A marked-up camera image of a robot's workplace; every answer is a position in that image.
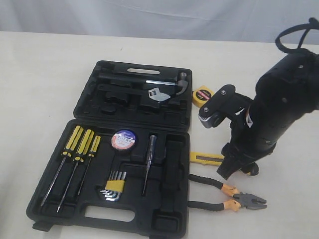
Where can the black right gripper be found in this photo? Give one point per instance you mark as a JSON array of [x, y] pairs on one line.
[[238, 155]]

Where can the yellow black utility knife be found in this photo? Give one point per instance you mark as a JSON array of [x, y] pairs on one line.
[[217, 159]]

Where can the black orange combination pliers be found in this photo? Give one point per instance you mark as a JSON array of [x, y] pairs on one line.
[[237, 199]]

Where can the yellow tape measure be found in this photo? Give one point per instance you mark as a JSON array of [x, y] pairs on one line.
[[201, 95]]

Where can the black electrical tape roll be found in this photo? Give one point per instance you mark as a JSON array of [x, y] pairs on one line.
[[123, 140]]

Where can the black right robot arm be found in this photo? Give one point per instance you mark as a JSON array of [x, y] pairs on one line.
[[284, 94]]

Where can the black plastic tool case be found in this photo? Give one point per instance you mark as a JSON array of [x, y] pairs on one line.
[[122, 163]]

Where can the clear voltage tester screwdriver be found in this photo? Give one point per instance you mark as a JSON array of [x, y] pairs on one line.
[[149, 157]]

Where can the hex key set yellow holder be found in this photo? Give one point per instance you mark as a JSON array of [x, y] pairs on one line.
[[114, 186]]

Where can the small yellow black screwdriver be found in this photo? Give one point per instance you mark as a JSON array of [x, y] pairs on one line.
[[91, 154]]

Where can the medium yellow black screwdriver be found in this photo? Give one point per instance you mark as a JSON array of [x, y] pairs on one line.
[[81, 151]]

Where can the large yellow black screwdriver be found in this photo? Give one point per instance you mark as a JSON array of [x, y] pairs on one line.
[[66, 152]]

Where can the adjustable wrench black handle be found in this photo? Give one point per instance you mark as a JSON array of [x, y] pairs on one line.
[[153, 94]]

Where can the claw hammer black handle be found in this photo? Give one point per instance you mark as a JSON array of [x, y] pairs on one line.
[[183, 83]]

